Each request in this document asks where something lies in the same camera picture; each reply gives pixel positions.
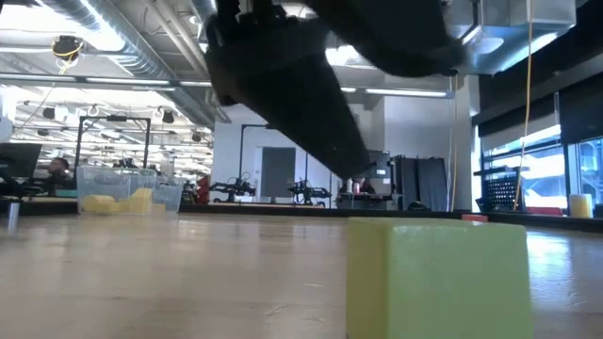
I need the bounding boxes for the grey door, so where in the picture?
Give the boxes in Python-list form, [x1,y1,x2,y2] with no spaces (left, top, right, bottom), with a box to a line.
[261,146,297,203]

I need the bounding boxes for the black ceiling cable reel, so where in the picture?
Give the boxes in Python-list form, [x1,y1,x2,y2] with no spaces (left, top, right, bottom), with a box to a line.
[50,34,86,63]

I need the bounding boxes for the black cabinet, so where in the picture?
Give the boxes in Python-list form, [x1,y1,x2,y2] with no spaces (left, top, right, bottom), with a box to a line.
[342,149,393,211]

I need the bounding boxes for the yellow arch block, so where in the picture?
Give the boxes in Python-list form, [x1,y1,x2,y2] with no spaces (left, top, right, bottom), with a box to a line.
[126,187,154,215]

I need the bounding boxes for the yellow hanging cable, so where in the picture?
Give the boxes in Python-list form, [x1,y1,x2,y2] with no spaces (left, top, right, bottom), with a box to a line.
[512,0,534,212]

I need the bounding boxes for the grey upright post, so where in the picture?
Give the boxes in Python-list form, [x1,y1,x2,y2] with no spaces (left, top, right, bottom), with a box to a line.
[8,202,22,232]

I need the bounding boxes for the yellow cylinder block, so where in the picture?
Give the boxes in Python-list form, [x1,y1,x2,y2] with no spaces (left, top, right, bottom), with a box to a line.
[81,194,118,214]

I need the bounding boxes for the silver box ventilation duct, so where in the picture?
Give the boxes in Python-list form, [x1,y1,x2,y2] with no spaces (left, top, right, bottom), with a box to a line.
[445,0,579,77]

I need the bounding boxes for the clear plastic bin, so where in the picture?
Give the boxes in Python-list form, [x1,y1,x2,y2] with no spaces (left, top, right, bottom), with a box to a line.
[76,165,186,216]

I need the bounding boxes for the green cube block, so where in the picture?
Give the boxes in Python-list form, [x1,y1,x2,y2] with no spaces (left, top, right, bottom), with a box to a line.
[346,217,535,339]

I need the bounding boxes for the person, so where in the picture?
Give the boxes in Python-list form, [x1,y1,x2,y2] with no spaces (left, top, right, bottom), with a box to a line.
[23,156,79,192]

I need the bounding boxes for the black computer monitor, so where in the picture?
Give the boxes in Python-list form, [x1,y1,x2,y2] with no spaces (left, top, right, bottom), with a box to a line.
[0,142,43,179]

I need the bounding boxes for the black pegboard rack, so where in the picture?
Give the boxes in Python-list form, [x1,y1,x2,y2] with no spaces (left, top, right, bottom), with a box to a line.
[480,165,527,212]

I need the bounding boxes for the black camera gantry frame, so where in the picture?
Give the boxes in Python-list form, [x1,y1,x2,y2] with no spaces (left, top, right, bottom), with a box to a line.
[238,122,312,202]
[73,115,153,173]

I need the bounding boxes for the yellow foam roll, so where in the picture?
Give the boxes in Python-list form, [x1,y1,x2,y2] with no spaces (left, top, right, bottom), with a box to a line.
[568,192,595,219]

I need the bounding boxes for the black aluminium table frame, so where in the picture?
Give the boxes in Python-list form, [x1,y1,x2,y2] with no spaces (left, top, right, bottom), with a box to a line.
[0,201,603,234]

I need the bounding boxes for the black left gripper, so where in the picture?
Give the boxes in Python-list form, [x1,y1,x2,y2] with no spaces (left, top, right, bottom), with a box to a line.
[206,0,467,179]

